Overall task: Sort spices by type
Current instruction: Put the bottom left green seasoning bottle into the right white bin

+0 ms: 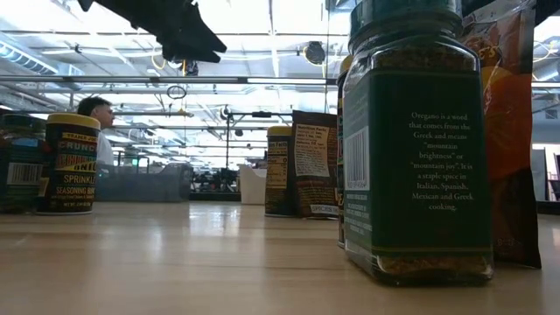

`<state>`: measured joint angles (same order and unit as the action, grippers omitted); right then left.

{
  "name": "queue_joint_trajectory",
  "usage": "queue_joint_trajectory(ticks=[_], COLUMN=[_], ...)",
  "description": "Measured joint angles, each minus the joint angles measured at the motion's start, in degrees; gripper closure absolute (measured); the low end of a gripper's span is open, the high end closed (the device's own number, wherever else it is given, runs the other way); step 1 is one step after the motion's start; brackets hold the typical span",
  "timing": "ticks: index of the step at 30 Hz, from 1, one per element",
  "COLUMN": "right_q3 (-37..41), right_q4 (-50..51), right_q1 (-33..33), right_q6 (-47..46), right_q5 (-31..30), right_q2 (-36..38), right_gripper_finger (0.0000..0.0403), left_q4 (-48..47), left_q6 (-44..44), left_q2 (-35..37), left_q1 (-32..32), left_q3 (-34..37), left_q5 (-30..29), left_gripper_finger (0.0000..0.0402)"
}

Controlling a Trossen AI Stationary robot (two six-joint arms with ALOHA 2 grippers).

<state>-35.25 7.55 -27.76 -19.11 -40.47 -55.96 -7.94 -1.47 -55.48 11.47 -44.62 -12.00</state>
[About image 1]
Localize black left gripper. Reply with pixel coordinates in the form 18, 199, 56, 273
94, 0, 228, 64

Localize green oregano spice jar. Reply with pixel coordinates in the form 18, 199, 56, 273
0, 113, 47, 215
342, 0, 495, 288

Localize long overhead light bar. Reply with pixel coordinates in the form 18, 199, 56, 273
0, 74, 340, 86

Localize person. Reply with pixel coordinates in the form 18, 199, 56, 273
77, 95, 117, 167

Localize grey plastic bin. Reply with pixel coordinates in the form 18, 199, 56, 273
94, 162, 194, 203

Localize white plastic bin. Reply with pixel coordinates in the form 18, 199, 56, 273
238, 164, 269, 206

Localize hanging black cable loop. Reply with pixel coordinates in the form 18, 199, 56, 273
165, 85, 188, 101

